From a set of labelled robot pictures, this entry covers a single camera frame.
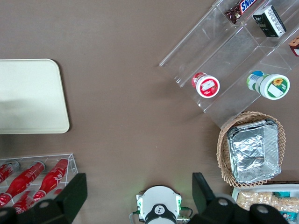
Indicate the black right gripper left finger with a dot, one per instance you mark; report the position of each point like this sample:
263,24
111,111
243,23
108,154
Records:
72,193

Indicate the clear bag of nuts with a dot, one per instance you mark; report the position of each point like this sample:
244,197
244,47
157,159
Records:
259,198

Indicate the brown and red snack box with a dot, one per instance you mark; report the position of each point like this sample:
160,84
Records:
294,45

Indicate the white snack tray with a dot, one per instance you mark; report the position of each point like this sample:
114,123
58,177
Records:
236,191

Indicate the cream plastic tray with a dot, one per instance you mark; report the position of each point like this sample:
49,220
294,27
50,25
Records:
30,95

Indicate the red cola bottle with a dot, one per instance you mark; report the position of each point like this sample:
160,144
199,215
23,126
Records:
53,177
24,179
4,173
24,201

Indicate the red yogurt cup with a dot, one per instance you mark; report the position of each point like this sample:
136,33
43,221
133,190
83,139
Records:
207,86

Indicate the teal snack packet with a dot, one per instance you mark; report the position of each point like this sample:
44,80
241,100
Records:
282,194

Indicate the clear acrylic bottle rack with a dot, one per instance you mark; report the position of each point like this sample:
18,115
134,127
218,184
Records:
73,163

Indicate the brown Snickers bar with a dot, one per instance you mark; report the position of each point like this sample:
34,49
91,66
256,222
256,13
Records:
243,8

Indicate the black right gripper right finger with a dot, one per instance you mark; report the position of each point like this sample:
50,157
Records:
202,191

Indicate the clear acrylic tiered shelf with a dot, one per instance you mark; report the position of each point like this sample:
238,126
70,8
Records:
224,46

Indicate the black and white carton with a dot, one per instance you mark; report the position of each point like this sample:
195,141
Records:
268,21

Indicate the aluminium foil container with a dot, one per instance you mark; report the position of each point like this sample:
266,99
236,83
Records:
252,151

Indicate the tan woven basket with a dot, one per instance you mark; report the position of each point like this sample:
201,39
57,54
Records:
224,161

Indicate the green yogurt cup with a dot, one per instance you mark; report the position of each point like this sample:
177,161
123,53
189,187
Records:
273,86

